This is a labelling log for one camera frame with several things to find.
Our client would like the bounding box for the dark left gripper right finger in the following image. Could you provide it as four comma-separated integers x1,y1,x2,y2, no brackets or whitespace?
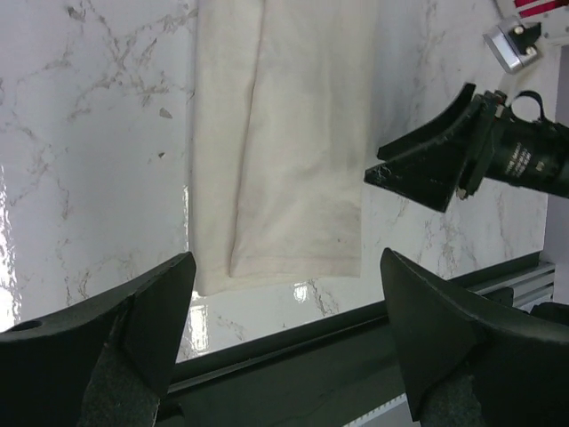
380,249,568,426

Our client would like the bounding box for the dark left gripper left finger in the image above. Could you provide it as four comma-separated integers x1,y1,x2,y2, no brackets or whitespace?
1,252,196,426

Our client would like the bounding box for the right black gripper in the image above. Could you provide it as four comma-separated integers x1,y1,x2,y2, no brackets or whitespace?
364,83,568,213

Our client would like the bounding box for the cream white t shirt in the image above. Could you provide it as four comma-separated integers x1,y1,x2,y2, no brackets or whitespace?
191,1,381,295

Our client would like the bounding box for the white laundry basket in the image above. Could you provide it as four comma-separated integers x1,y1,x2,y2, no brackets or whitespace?
514,0,567,18

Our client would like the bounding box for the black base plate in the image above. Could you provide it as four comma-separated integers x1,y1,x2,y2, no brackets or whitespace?
157,268,552,426

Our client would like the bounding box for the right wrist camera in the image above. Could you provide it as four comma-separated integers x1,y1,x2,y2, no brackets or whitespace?
483,16,541,75

